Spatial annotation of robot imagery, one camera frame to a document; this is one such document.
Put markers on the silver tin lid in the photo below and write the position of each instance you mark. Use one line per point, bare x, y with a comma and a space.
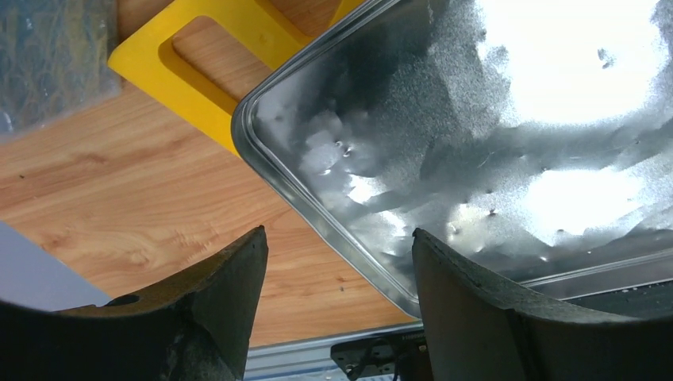
533, 137

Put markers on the yellow plastic frame piece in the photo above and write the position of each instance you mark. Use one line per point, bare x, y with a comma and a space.
199, 58

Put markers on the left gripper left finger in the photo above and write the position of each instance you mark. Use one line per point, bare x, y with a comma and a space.
193, 325

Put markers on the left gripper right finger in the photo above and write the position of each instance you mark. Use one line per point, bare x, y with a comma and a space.
479, 325

